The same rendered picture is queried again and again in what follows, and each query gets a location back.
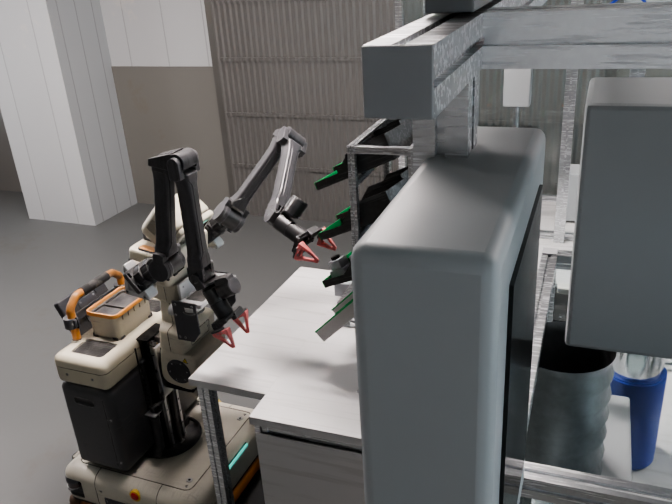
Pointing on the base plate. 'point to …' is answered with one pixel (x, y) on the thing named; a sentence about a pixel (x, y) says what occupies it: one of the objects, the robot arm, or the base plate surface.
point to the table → (269, 338)
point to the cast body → (338, 265)
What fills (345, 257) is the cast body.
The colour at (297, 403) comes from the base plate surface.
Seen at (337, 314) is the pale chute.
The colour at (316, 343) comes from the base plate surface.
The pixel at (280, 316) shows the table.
